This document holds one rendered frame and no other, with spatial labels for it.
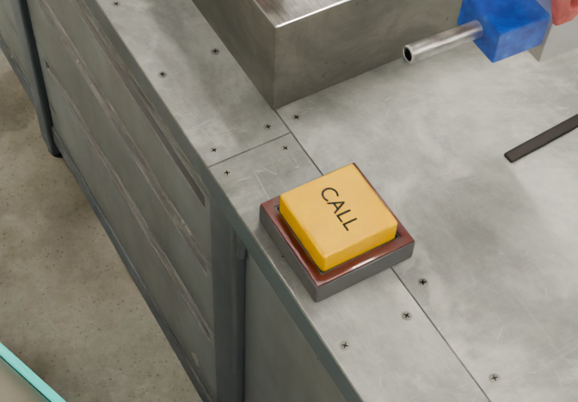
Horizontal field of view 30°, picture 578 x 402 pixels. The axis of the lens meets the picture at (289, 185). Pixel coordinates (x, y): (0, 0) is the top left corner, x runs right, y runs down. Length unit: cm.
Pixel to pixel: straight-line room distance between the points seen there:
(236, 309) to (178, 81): 34
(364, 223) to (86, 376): 95
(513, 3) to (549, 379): 25
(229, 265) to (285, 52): 32
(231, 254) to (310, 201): 31
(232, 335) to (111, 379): 47
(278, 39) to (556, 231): 24
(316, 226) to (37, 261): 105
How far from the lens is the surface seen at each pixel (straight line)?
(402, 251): 75
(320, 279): 72
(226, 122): 83
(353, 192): 75
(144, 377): 161
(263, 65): 82
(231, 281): 108
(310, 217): 73
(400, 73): 87
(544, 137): 85
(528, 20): 72
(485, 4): 72
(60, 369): 164
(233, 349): 120
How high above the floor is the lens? 143
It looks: 53 degrees down
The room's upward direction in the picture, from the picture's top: 3 degrees clockwise
